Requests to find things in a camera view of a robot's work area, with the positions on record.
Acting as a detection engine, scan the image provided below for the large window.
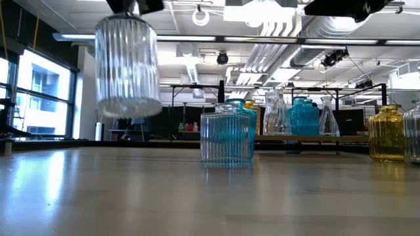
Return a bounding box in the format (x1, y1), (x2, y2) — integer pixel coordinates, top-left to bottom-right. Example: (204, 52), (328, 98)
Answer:
(0, 49), (78, 138)

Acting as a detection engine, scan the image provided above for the black hanging camera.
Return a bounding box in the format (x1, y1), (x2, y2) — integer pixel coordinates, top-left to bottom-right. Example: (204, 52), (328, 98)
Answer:
(216, 50), (230, 66)
(321, 48), (349, 68)

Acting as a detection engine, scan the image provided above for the clear conical glass vase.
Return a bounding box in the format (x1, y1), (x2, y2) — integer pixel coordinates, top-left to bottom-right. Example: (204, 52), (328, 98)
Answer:
(316, 95), (341, 137)

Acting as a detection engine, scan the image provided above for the black partition panel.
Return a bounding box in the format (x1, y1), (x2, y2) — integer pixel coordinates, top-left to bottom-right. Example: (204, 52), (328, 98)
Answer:
(259, 106), (366, 136)
(144, 104), (203, 138)

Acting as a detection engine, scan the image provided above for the black linear ceiling light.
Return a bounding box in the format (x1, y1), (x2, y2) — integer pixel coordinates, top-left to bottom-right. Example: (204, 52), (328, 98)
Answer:
(51, 31), (420, 47)

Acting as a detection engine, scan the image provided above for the clear square ribbed glass vase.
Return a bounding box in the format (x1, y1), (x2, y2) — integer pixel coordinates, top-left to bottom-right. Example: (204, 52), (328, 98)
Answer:
(199, 103), (253, 168)

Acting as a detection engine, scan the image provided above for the clear smooth glass carafe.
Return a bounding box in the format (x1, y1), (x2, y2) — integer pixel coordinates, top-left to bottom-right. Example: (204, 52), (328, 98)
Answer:
(263, 90), (285, 136)

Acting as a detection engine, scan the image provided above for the white cylinder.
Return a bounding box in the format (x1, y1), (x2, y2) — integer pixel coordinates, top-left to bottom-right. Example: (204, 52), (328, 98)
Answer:
(94, 121), (104, 142)

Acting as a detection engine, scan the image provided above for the white coiled cable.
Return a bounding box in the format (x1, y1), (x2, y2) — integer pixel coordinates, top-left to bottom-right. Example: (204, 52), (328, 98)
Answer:
(192, 8), (211, 27)

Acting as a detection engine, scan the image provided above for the black aluminium rig frame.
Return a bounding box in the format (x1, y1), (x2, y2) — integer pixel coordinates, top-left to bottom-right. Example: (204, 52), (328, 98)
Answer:
(0, 98), (371, 155)

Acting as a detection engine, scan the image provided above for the wooden shelf with black frame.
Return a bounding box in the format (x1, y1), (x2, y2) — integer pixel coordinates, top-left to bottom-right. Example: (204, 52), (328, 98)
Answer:
(217, 80), (388, 155)

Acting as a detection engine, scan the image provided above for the black background rig frame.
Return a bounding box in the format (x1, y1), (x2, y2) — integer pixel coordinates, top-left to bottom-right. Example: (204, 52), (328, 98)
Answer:
(159, 83), (220, 132)
(290, 85), (341, 109)

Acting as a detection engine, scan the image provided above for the yellow ribbed glass vase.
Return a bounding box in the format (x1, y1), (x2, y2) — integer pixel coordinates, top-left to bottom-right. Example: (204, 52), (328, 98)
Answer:
(244, 100), (262, 136)
(367, 104), (406, 163)

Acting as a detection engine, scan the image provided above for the clear diamond-cut conical vase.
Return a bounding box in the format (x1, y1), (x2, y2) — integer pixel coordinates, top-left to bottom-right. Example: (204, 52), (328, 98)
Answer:
(267, 86), (292, 136)

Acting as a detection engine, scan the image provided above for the teal textured glass vase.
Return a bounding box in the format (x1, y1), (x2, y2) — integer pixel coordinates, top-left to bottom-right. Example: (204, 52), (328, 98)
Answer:
(287, 96), (316, 137)
(295, 98), (321, 137)

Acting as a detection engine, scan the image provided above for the silver ventilation duct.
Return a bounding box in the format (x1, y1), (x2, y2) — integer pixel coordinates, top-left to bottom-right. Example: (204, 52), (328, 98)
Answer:
(288, 0), (375, 68)

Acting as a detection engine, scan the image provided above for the teal cylindrical glass vase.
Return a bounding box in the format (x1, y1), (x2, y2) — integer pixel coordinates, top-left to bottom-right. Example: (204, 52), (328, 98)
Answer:
(225, 98), (259, 161)

